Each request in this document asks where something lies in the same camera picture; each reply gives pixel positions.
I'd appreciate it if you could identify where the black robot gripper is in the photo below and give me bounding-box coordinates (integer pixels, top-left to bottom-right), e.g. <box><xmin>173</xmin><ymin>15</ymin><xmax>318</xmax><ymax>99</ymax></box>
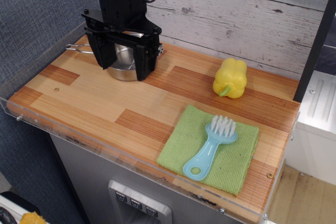
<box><xmin>82</xmin><ymin>0</ymin><xmax>162</xmax><ymax>81</ymax></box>

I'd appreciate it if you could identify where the light blue dish brush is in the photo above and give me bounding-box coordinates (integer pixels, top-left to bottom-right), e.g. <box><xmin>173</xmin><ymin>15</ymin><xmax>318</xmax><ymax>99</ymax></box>
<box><xmin>183</xmin><ymin>115</ymin><xmax>238</xmax><ymax>181</ymax></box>

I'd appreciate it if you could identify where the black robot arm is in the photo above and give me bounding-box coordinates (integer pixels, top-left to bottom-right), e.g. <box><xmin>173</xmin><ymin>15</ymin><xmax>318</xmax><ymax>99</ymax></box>
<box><xmin>82</xmin><ymin>0</ymin><xmax>163</xmax><ymax>81</ymax></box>

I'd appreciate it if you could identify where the green folded towel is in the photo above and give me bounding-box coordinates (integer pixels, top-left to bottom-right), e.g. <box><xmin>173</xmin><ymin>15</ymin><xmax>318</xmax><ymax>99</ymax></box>
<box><xmin>157</xmin><ymin>105</ymin><xmax>259</xmax><ymax>195</ymax></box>

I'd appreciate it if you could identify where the stainless steel pot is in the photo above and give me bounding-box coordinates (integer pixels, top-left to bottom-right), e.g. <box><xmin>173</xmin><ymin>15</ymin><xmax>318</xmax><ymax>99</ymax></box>
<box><xmin>65</xmin><ymin>31</ymin><xmax>158</xmax><ymax>81</ymax></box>

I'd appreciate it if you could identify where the yellow plastic bell pepper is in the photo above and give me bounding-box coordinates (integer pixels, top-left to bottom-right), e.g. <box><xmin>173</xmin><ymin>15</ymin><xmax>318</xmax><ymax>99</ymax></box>
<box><xmin>213</xmin><ymin>58</ymin><xmax>247</xmax><ymax>99</ymax></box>

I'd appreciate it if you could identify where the clear acrylic table guard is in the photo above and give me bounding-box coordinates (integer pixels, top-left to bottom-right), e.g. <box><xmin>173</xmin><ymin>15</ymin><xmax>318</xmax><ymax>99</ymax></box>
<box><xmin>1</xmin><ymin>10</ymin><xmax>304</xmax><ymax>223</ymax></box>

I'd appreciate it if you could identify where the grey toy fridge cabinet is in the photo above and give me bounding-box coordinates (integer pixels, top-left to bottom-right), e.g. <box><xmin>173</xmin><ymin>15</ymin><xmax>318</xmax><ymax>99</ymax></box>
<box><xmin>51</xmin><ymin>133</ymin><xmax>268</xmax><ymax>223</ymax></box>

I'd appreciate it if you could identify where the silver dispenser button panel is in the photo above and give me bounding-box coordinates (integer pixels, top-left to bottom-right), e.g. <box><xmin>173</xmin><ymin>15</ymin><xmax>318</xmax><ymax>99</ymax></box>
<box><xmin>108</xmin><ymin>179</ymin><xmax>173</xmax><ymax>223</ymax></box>

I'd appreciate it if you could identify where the yellow object bottom left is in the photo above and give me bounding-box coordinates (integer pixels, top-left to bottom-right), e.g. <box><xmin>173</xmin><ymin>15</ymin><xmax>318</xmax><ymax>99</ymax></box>
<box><xmin>19</xmin><ymin>212</ymin><xmax>47</xmax><ymax>224</ymax></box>

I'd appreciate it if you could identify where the white toy sink unit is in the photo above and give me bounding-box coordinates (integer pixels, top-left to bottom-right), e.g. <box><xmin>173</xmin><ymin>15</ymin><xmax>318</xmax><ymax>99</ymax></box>
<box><xmin>284</xmin><ymin>71</ymin><xmax>335</xmax><ymax>185</ymax></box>

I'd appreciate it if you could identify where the black right vertical post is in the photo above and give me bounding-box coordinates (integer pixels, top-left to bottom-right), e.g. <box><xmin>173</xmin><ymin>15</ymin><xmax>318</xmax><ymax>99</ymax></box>
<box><xmin>293</xmin><ymin>0</ymin><xmax>335</xmax><ymax>102</ymax></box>

